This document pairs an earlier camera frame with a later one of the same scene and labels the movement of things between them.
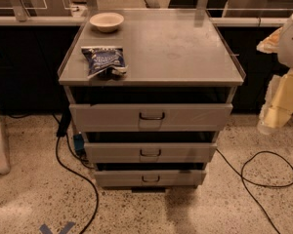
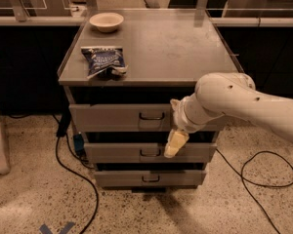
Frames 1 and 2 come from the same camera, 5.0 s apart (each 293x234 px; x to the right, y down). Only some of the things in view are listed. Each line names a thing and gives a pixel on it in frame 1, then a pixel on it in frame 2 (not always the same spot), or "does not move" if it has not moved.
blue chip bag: x=105 y=62 does not move
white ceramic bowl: x=106 y=21 does not move
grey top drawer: x=150 y=117 does not move
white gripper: x=292 y=46 -> x=180 y=117
